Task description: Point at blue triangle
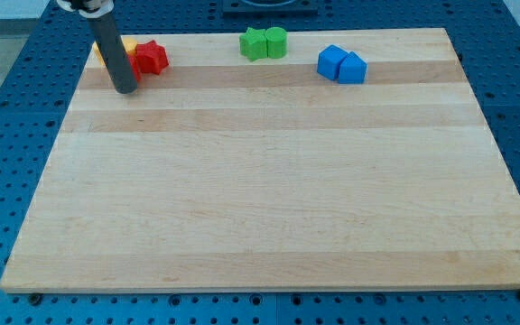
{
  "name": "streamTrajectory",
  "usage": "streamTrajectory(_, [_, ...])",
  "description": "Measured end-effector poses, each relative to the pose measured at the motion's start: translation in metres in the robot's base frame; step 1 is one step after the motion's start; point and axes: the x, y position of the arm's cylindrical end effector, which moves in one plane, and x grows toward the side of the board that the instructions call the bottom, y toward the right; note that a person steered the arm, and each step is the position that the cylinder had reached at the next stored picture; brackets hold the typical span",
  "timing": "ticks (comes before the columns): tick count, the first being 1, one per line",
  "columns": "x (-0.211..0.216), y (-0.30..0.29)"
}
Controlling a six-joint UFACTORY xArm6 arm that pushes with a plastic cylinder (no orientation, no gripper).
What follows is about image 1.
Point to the white rod mount collar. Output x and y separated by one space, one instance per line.
89 9

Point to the yellow block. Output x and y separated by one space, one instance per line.
129 43

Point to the green cylinder block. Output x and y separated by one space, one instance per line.
276 42

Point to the blue cube block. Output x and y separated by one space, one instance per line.
329 61

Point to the green star block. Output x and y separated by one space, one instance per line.
253 44

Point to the grey cylindrical pointer rod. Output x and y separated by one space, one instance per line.
112 50

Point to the red star block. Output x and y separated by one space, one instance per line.
151 57

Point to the light wooden board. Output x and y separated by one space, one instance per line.
223 174

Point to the red block behind rod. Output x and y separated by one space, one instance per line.
135 67

